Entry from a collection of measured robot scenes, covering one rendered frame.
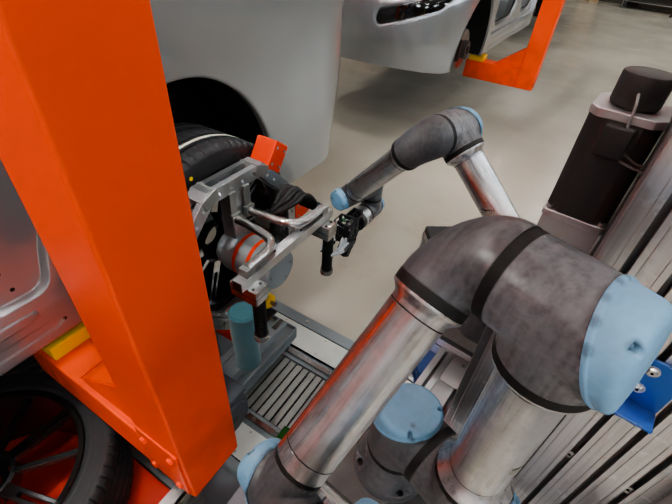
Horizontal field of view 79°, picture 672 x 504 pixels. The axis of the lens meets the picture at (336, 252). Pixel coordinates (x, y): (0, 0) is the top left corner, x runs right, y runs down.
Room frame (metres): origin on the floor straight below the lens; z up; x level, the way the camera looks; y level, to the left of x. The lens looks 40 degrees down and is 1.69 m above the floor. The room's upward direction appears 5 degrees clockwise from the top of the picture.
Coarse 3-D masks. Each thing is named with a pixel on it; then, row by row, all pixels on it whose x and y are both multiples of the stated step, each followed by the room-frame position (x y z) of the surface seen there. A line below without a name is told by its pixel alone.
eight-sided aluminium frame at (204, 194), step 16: (240, 160) 1.08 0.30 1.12; (256, 160) 1.09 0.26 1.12; (224, 176) 1.00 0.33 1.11; (240, 176) 1.00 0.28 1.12; (256, 176) 1.05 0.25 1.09; (272, 176) 1.12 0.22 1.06; (192, 192) 0.90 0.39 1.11; (208, 192) 0.89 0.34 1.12; (224, 192) 0.94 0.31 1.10; (192, 208) 0.89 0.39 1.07; (208, 208) 0.88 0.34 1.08; (224, 320) 0.88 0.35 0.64
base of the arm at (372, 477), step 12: (360, 444) 0.40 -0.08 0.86; (360, 456) 0.38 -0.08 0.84; (372, 456) 0.35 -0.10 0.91; (360, 468) 0.36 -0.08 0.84; (372, 468) 0.34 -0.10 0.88; (384, 468) 0.33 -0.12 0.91; (360, 480) 0.34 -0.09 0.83; (372, 480) 0.33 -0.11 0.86; (384, 480) 0.32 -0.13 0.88; (396, 480) 0.32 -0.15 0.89; (372, 492) 0.32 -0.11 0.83; (384, 492) 0.31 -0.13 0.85; (396, 492) 0.32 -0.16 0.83; (408, 492) 0.32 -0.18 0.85
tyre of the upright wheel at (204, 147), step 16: (176, 128) 1.15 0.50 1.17; (192, 128) 1.16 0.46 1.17; (208, 128) 1.21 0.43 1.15; (192, 144) 1.04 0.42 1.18; (208, 144) 1.05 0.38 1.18; (224, 144) 1.07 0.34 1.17; (240, 144) 1.13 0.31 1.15; (192, 160) 0.97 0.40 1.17; (208, 160) 1.01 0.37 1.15; (224, 160) 1.06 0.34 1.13; (192, 176) 0.95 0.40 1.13; (272, 192) 1.24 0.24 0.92; (224, 304) 0.99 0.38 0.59
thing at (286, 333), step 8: (272, 320) 1.31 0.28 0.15; (280, 320) 1.29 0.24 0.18; (272, 328) 1.23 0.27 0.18; (280, 328) 1.25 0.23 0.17; (288, 328) 1.27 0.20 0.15; (296, 328) 1.26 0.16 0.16; (280, 336) 1.22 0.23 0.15; (288, 336) 1.21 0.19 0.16; (296, 336) 1.26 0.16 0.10; (272, 344) 1.17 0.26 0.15; (280, 344) 1.15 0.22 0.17; (288, 344) 1.20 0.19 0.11; (264, 352) 1.12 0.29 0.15; (272, 352) 1.11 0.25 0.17; (280, 352) 1.15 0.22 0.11; (264, 360) 1.06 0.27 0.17; (272, 360) 1.10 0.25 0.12; (256, 368) 1.03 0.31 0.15; (264, 368) 1.05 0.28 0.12; (240, 376) 0.99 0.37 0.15; (248, 376) 0.99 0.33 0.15; (256, 376) 1.00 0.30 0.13; (248, 384) 0.96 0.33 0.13
